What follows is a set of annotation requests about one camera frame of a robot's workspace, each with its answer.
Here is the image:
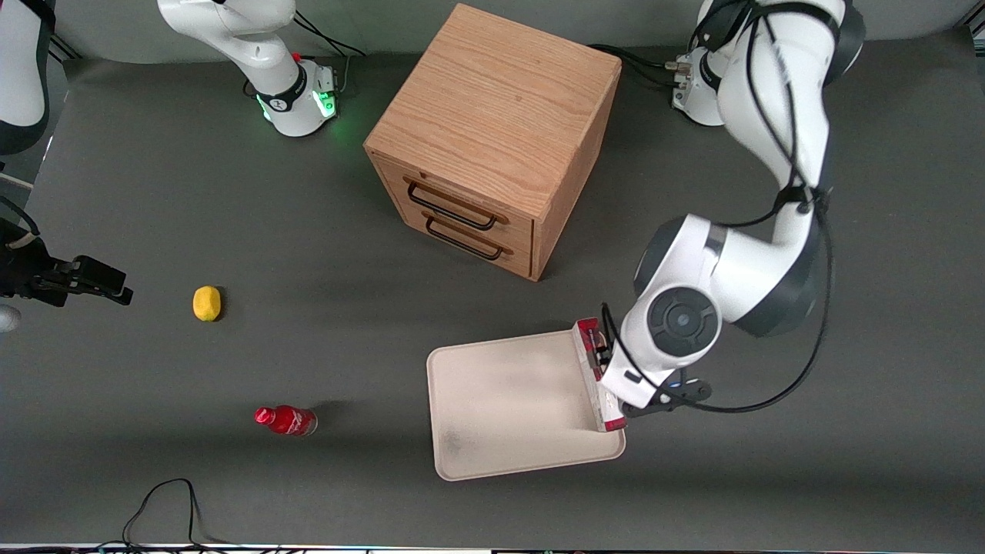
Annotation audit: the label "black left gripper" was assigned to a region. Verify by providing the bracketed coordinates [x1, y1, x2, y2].
[591, 346, 713, 421]

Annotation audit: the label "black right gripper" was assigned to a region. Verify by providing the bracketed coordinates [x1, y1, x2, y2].
[0, 219, 134, 308]

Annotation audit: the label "red cookie box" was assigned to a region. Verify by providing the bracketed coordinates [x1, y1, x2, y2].
[573, 317, 629, 434]

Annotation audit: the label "beige plastic tray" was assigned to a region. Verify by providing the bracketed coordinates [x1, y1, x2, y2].
[426, 328, 626, 482]

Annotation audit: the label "yellow lemon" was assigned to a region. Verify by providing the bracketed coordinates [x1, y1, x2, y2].
[192, 285, 222, 322]

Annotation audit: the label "red soda bottle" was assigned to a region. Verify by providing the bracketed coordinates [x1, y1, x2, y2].
[254, 405, 319, 437]

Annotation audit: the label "wooden drawer cabinet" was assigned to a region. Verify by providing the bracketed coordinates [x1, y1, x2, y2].
[363, 3, 623, 282]

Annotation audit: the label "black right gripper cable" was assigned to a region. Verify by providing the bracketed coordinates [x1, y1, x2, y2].
[0, 196, 41, 238]

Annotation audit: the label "wooden drawer front, short handle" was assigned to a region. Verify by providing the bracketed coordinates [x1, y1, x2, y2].
[399, 202, 534, 279]

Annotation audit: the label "wooden drawer front, long handle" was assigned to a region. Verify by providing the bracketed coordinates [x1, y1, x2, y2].
[376, 158, 536, 249]

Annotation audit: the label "short black drawer handle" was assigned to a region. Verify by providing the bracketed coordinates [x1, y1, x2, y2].
[422, 212, 514, 261]

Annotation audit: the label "long black drawer handle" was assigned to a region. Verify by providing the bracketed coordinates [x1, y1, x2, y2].
[406, 179, 510, 231]

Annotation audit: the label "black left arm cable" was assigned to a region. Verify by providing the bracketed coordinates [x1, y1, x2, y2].
[600, 0, 836, 415]

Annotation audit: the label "looped black table cable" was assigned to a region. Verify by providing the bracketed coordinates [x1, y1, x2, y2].
[122, 479, 232, 549]

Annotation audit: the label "black left base cables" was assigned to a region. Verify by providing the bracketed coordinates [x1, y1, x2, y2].
[588, 44, 693, 87]

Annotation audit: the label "black base cables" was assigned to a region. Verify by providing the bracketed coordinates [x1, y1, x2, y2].
[292, 11, 367, 59]
[588, 44, 693, 87]

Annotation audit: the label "black right base cables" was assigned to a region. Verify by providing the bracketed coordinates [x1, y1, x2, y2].
[292, 11, 367, 59]

